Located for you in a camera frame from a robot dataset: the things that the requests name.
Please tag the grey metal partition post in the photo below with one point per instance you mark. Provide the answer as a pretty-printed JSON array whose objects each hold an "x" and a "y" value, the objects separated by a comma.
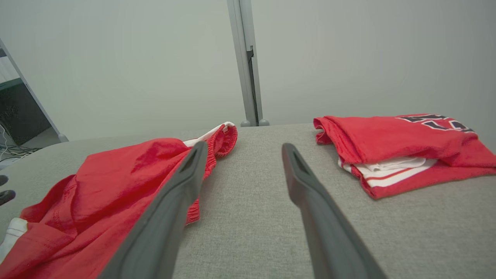
[{"x": 242, "y": 58}]

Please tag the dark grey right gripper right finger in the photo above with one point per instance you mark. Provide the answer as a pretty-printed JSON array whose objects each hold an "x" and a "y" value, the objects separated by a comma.
[{"x": 325, "y": 232}]

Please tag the red shorts white stripe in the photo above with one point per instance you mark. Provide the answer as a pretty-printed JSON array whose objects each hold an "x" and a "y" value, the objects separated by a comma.
[{"x": 108, "y": 186}]

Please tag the dark equipment rack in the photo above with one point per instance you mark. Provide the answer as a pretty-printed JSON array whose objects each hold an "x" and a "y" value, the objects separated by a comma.
[{"x": 19, "y": 112}]

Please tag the red jersey shirt white sleeves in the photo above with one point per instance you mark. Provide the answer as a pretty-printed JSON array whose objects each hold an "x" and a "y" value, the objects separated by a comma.
[{"x": 387, "y": 139}]

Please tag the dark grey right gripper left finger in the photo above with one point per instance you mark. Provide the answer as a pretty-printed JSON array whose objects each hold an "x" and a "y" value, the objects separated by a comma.
[{"x": 162, "y": 224}]

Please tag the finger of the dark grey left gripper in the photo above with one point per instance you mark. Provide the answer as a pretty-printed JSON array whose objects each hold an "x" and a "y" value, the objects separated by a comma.
[
  {"x": 3, "y": 180},
  {"x": 6, "y": 197}
]

